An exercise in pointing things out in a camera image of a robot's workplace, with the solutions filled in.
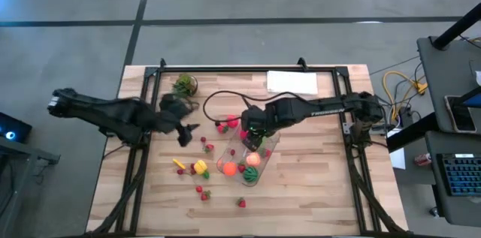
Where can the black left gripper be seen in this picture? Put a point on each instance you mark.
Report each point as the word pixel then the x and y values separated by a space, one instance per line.
pixel 174 112

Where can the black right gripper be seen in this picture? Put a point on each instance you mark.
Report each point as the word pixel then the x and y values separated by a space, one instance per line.
pixel 253 119

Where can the red toy apple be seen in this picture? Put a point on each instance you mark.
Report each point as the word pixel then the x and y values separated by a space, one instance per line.
pixel 243 133

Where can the small toy strawberry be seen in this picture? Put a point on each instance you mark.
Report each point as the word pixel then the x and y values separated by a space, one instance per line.
pixel 209 148
pixel 222 129
pixel 267 152
pixel 204 196
pixel 241 167

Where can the toy peach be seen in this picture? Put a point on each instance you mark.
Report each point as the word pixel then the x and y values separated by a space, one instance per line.
pixel 253 159

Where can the clear plastic tupperware container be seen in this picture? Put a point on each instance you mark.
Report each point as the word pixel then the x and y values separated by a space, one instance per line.
pixel 272 142

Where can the red bumpy toy fruit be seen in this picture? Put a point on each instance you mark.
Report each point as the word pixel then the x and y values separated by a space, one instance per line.
pixel 232 121

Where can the green toy watermelon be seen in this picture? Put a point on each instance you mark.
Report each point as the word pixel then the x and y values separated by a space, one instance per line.
pixel 250 174

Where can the toy orange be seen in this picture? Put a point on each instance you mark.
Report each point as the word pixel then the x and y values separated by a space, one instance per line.
pixel 229 169

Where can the yellow toy bell pepper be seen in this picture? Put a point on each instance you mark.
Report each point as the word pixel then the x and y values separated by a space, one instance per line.
pixel 200 166

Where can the large toy strawberry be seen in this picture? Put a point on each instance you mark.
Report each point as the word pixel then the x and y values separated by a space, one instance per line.
pixel 242 203

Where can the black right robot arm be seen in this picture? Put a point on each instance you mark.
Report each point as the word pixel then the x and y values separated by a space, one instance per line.
pixel 319 108

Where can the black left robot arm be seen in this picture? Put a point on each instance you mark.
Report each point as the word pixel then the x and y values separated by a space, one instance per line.
pixel 112 114

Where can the yellow toy banana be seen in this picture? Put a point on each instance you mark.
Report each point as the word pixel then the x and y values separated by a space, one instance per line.
pixel 179 163

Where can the potted green plant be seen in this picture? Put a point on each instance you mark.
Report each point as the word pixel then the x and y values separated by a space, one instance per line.
pixel 184 85

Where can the white folded cloth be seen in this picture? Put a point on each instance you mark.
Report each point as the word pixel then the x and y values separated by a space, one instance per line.
pixel 292 82

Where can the white paper sheet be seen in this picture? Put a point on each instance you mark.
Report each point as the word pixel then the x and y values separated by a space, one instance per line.
pixel 397 157

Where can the black power strip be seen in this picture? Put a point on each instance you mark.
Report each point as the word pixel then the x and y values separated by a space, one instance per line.
pixel 406 116

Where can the black desk support beam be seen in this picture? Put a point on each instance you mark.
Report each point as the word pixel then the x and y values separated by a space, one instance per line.
pixel 409 133

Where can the grey metal cart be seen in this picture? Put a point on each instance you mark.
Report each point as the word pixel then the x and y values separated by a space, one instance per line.
pixel 22 151

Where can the red soda can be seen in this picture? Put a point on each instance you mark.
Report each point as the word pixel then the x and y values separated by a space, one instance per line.
pixel 422 159

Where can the black device with blue light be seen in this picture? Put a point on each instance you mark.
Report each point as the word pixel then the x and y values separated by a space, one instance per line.
pixel 15 127

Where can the grey desk with phone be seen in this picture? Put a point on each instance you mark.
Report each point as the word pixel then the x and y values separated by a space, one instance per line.
pixel 443 73

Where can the black smartphone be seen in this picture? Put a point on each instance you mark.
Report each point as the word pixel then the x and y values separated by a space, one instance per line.
pixel 460 114

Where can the grey desk with keyboard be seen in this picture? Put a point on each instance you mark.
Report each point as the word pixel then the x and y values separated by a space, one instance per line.
pixel 451 211

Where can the backlit computer keyboard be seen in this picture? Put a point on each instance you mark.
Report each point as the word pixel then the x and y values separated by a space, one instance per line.
pixel 463 176

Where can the blue lit screen corner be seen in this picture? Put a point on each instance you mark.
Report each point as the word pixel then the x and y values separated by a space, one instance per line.
pixel 475 100

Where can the black pole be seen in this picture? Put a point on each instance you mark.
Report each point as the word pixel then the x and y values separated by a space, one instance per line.
pixel 456 28

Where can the black metal rig frame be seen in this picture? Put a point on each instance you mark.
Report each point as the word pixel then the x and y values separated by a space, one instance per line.
pixel 244 69

